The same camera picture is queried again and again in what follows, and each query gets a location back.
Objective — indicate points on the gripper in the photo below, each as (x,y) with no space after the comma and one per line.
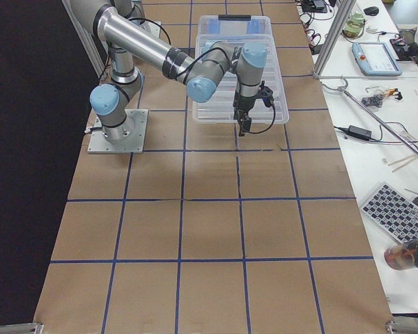
(242,103)

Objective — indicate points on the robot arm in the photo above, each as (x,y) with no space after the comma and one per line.
(112,22)

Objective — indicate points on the clear plastic storage box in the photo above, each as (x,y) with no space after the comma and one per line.
(257,29)

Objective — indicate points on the black power adapter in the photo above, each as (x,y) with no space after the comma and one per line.
(360,133)

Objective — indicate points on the brown paper table cover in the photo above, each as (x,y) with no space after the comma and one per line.
(209,232)

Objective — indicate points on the teach pendant tablet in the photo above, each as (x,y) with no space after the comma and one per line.
(375,60)

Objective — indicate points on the calibration checker board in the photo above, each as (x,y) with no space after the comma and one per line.
(392,212)

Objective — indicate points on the orange bottle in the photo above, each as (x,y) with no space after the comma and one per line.
(403,256)

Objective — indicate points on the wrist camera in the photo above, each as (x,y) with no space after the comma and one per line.
(266,94)

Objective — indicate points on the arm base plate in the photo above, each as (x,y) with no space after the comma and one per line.
(128,137)

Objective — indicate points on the aluminium frame post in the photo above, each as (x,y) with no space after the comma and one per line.
(332,37)

